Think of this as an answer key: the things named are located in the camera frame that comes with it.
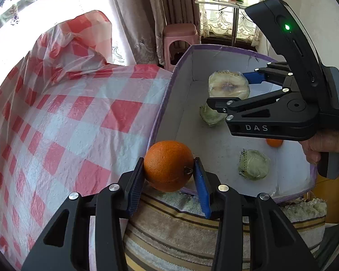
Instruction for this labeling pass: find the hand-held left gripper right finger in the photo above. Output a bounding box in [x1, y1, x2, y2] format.
[193, 157, 320, 271]

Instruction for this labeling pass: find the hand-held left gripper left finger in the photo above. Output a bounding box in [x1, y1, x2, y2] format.
[21, 157, 145, 271]

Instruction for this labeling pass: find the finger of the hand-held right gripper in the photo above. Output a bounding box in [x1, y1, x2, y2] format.
[206, 88, 289, 121]
[242, 61, 297, 92]

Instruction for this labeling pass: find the pale green fruit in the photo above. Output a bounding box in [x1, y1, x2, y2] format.
[200, 103, 229, 126]

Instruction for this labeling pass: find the large yellow apple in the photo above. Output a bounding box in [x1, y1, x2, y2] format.
[208, 70, 250, 100]

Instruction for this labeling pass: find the purple cardboard box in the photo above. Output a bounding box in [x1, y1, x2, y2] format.
[146, 44, 318, 204]

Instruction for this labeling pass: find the large orange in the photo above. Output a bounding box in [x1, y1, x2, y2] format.
[144, 140, 194, 192]

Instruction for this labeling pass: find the small yellow-green apple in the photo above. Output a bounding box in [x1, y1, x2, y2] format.
[238, 150, 271, 180]

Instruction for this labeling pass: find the person's right hand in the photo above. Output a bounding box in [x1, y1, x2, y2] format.
[301, 131, 339, 168]

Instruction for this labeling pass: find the striped plush blanket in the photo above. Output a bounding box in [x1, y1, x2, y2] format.
[89, 186, 328, 271]

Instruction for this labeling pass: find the short lace window curtain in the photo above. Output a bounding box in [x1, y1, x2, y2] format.
[196, 0, 262, 44]

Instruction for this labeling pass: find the pink plastic stool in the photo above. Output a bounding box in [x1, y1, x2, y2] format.
[158, 23, 199, 70]

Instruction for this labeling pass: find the glass side table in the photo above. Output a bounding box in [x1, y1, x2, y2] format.
[194, 0, 260, 47]

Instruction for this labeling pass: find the red checked plastic tablecloth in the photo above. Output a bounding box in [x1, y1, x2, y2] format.
[0, 10, 173, 271]

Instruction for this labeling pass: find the embroidered beige curtain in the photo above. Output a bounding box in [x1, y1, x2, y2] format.
[106, 0, 201, 68]

